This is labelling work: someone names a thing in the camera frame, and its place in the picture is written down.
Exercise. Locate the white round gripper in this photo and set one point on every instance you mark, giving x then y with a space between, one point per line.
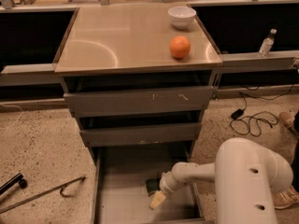
167 183

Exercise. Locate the green sponge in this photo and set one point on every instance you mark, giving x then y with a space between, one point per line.
152 185

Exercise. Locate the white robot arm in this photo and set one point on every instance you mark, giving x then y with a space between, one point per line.
246 175

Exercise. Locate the open bottom drawer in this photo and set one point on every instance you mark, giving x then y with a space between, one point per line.
120 194

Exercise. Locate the middle drawer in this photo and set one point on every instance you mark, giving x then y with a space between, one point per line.
141 129

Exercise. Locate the grey drawer cabinet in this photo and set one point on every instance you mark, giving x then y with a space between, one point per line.
126 47

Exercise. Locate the top drawer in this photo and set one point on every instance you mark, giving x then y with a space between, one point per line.
133 102

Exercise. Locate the metal hooked rod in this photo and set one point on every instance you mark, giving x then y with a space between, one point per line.
61 188

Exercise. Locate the tan sneaker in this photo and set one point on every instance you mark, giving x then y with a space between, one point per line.
285 198
290 121

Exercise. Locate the black caster wheel leg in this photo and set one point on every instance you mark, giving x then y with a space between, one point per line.
16 179

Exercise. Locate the orange fruit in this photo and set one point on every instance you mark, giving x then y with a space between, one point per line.
180 47

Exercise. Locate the white bowl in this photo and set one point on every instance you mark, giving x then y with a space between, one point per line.
181 17

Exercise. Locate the clear water bottle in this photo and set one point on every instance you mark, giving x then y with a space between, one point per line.
268 43

